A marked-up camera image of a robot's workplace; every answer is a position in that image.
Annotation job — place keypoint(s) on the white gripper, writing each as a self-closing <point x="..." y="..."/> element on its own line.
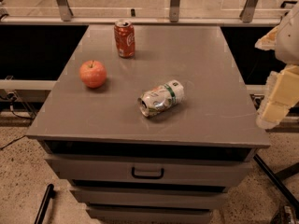
<point x="289" y="42"/>

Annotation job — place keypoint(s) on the white green 7up can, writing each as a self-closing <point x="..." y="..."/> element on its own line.
<point x="161" y="98"/>

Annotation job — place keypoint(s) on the orange soda can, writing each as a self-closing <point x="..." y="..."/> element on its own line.
<point x="124" y="33"/>

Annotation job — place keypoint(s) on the black metal stand leg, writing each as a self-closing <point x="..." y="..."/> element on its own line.
<point x="277" y="180"/>

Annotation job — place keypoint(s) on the grey drawer cabinet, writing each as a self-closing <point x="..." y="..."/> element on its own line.
<point x="94" y="137"/>

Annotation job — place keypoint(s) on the red apple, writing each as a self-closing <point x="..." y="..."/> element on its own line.
<point x="93" y="74"/>

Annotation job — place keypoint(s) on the black bar on floor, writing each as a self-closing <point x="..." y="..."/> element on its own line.
<point x="48" y="195"/>

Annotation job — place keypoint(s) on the metal window post right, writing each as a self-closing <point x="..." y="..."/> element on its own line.
<point x="248" y="11"/>

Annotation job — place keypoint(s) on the metal window post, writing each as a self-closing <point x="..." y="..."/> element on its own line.
<point x="248" y="11"/>
<point x="64" y="10"/>
<point x="174" y="10"/>

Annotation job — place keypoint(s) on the metal window post middle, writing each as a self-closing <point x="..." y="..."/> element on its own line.
<point x="174" y="10"/>

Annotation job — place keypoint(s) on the black drawer handle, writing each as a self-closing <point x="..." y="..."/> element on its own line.
<point x="149" y="175"/>

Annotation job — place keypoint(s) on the metal window post left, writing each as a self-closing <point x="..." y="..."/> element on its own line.
<point x="64" y="10"/>

